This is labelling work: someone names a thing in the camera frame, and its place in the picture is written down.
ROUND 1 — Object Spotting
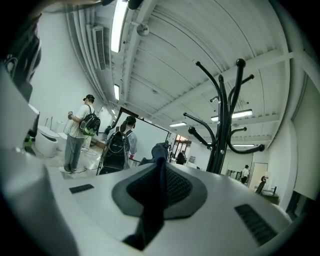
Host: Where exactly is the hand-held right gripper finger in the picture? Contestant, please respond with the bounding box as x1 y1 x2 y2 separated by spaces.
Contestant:
123 156 170 251

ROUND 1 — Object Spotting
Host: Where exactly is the dark blue fabric item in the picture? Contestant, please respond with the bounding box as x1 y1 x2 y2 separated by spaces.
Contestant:
138 140 171 166

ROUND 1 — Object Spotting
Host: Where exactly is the black metal coat stand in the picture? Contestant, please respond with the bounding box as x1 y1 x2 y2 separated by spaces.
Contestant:
183 58 266 175

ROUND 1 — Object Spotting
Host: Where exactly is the black-framed whiteboard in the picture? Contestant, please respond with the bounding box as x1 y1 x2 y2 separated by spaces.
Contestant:
116 106 171 164

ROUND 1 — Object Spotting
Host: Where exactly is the black and green backpack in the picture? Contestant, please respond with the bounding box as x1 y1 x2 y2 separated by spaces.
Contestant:
79 104 102 137

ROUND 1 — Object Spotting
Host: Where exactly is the black office chair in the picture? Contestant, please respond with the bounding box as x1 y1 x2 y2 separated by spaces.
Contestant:
254 175 267 196

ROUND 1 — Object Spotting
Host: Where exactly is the beige door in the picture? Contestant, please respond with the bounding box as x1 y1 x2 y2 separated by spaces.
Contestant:
249 162 269 189

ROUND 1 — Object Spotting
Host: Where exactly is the white round toilet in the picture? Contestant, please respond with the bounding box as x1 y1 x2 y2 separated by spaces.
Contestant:
34 124 61 159

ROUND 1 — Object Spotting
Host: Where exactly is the white air conditioner unit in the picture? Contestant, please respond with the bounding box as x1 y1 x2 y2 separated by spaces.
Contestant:
91 25 107 71

